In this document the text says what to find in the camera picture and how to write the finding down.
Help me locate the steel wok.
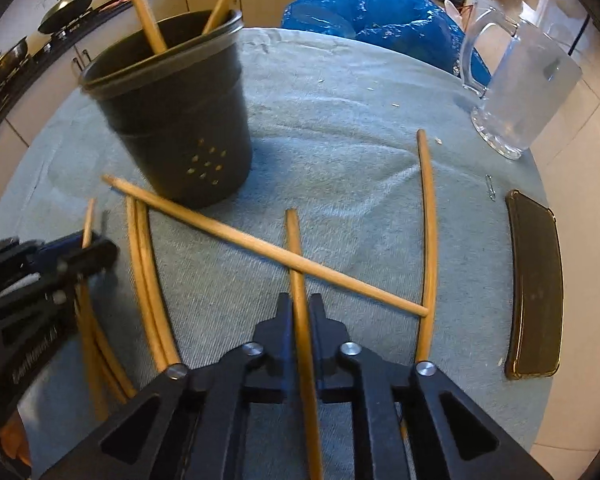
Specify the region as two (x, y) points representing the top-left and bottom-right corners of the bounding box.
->
(37, 0), (110, 35)

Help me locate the blue plastic bag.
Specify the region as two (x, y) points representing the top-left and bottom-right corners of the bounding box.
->
(281, 0), (492, 88)

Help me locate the dark cooking pot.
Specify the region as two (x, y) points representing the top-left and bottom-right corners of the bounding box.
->
(0, 36), (30, 91)

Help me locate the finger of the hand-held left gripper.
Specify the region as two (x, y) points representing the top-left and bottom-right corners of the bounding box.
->
(0, 234), (84, 288)
(0, 238), (118, 313)

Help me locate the black perforated utensil holder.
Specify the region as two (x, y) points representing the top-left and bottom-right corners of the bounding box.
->
(78, 9), (255, 210)

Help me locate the black smartphone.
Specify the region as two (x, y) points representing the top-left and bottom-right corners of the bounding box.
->
(503, 189), (565, 381)

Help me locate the person's left hand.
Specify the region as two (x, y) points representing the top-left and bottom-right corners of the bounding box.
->
(0, 410), (32, 467)

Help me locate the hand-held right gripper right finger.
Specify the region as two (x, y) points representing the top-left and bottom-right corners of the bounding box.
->
(310, 293), (554, 480)

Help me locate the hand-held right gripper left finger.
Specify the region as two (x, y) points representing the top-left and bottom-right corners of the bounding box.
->
(40, 292), (298, 480)

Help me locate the clear glass mug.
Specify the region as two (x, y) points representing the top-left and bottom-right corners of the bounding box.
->
(459, 6), (583, 161)

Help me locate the white and red plastic bag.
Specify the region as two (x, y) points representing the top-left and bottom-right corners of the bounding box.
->
(444, 0), (477, 31)

